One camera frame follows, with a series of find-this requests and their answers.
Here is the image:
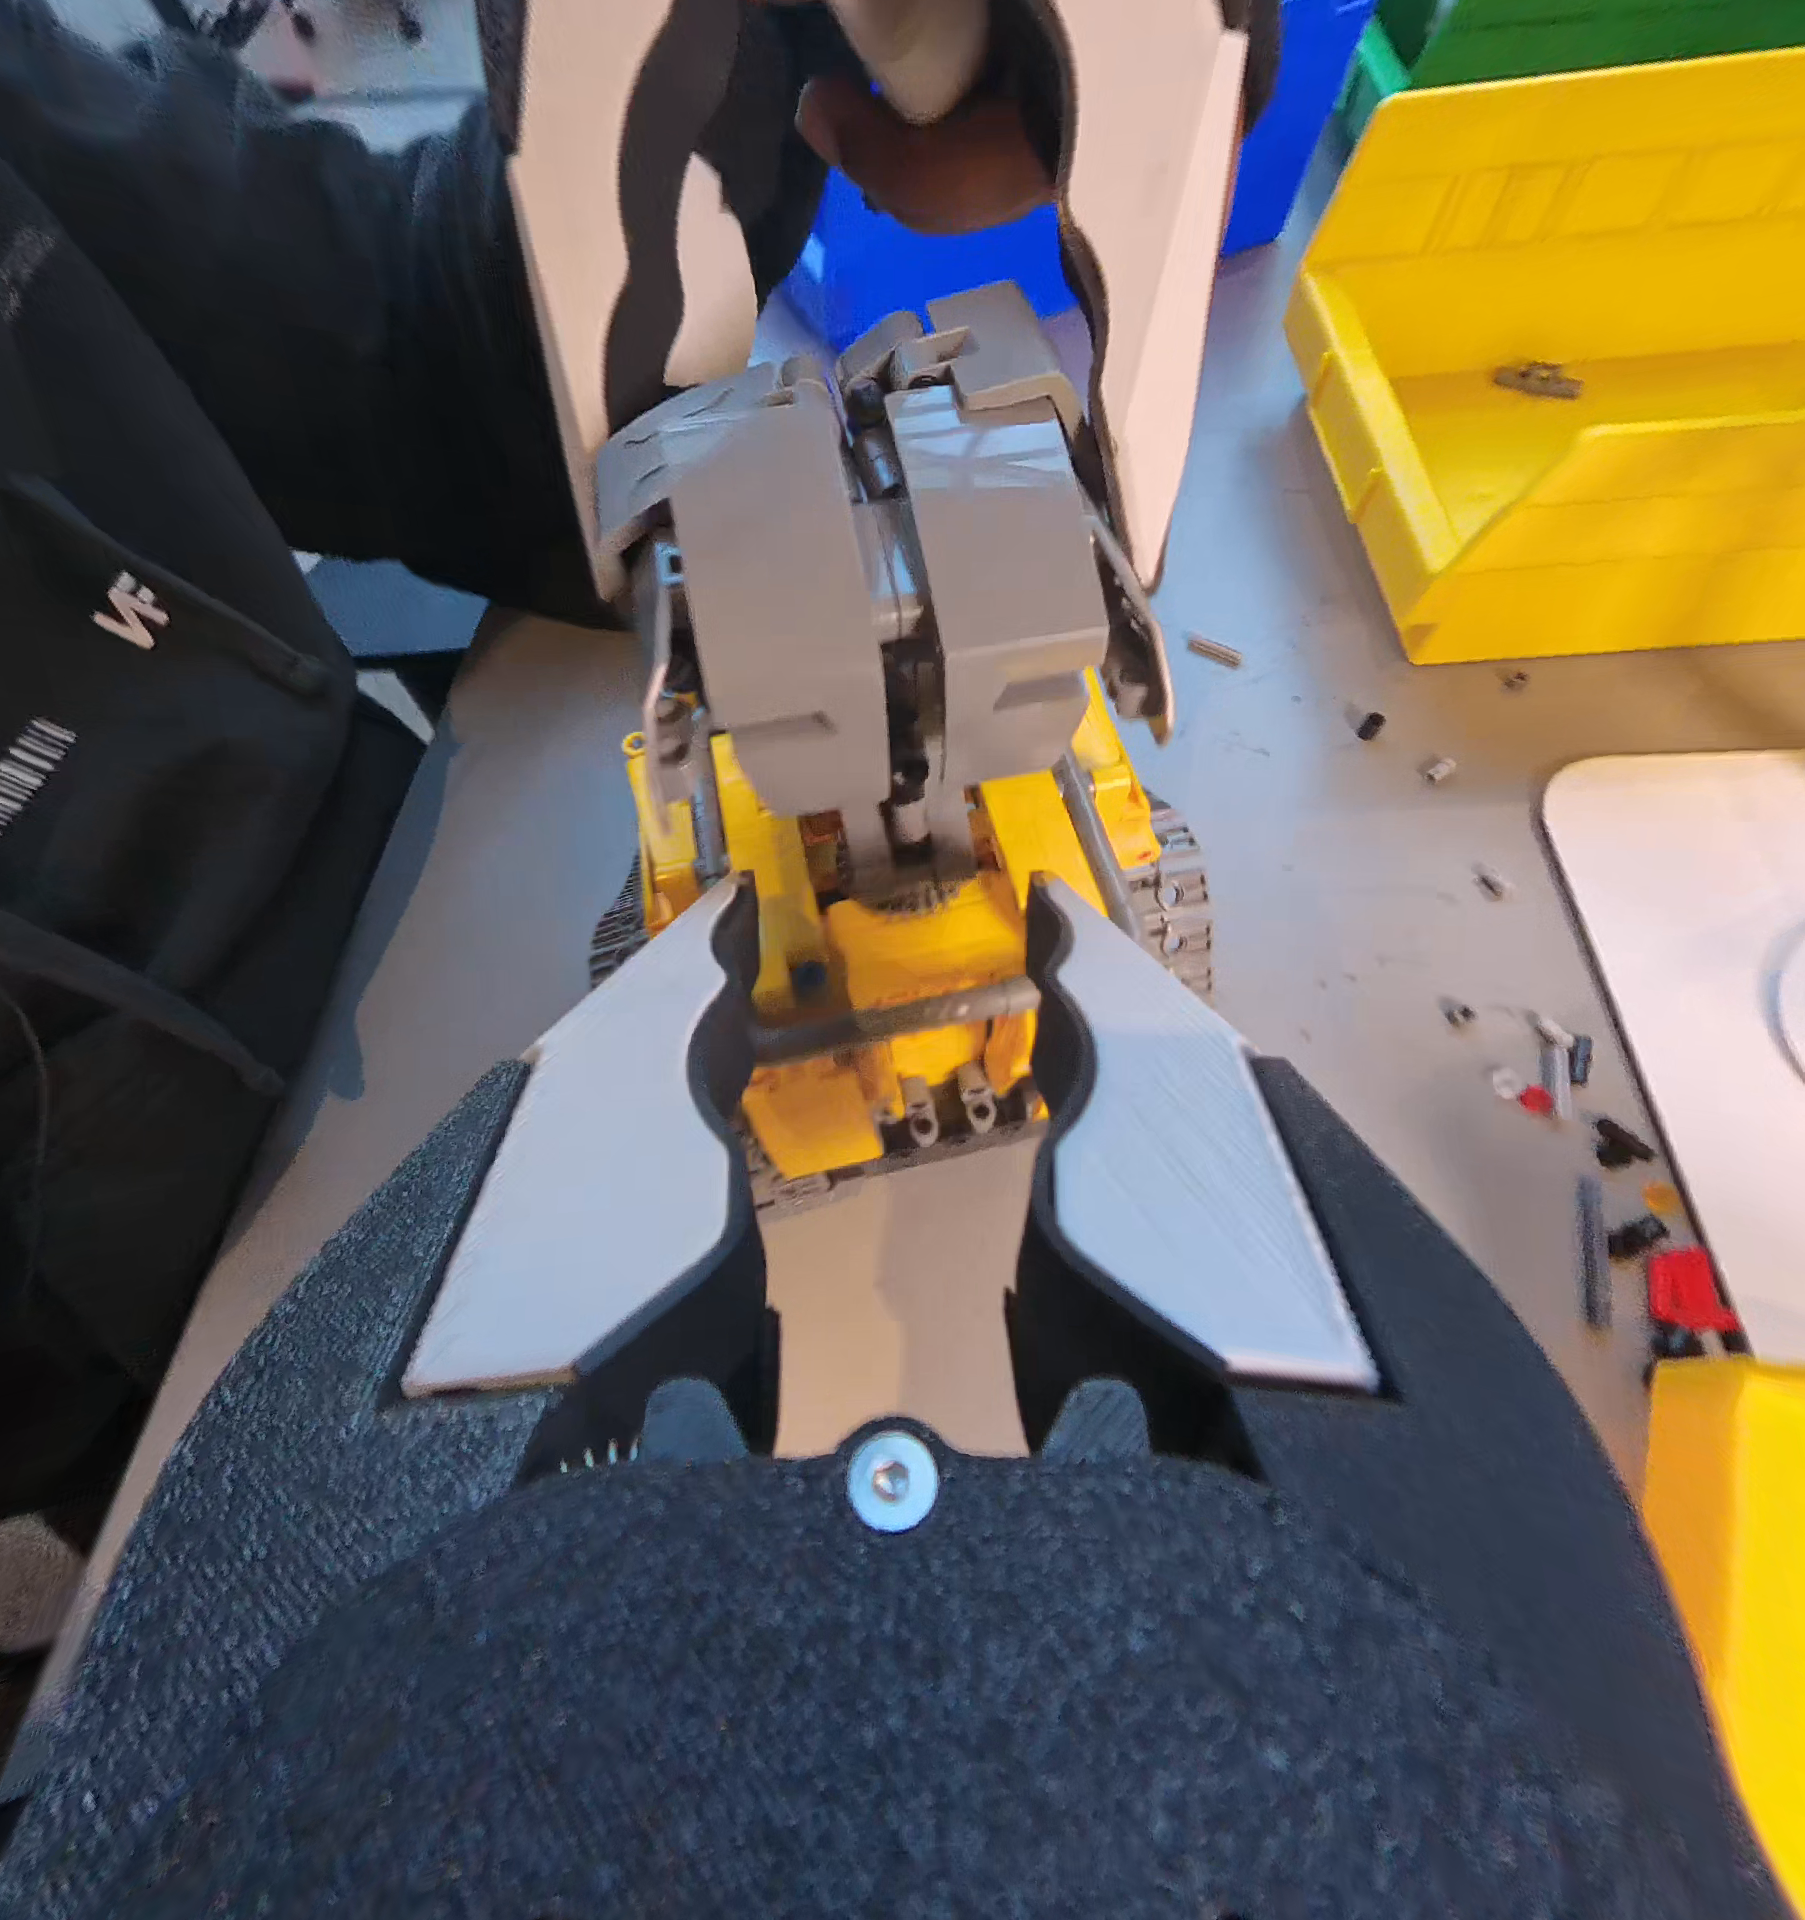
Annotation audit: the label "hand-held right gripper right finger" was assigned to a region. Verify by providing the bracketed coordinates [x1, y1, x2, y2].
[1014, 877, 1385, 1397]

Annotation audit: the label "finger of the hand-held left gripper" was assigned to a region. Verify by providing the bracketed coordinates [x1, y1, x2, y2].
[506, 0, 768, 617]
[1052, 0, 1264, 587]

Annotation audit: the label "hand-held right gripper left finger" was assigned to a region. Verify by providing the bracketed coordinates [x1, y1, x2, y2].
[398, 877, 768, 1407]

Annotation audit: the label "yellow tracked toy robot body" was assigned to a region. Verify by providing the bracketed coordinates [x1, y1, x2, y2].
[588, 705, 1219, 1203]

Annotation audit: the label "grey toy robot head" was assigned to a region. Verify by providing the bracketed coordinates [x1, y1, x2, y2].
[588, 284, 1174, 871]

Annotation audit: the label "blue plastic bin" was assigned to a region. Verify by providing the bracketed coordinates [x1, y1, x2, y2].
[767, 0, 1368, 361]

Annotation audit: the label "green plastic bin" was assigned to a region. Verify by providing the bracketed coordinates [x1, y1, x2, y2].
[1382, 0, 1805, 91]

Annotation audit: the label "scattered small building pieces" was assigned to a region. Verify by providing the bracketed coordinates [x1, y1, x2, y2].
[1188, 630, 1745, 1351]

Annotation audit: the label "yellow plastic bin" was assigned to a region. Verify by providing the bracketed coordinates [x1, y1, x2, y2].
[1282, 45, 1805, 667]
[1639, 1357, 1805, 1920]

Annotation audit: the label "white book stand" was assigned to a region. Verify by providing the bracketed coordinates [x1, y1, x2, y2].
[1543, 750, 1805, 1374]

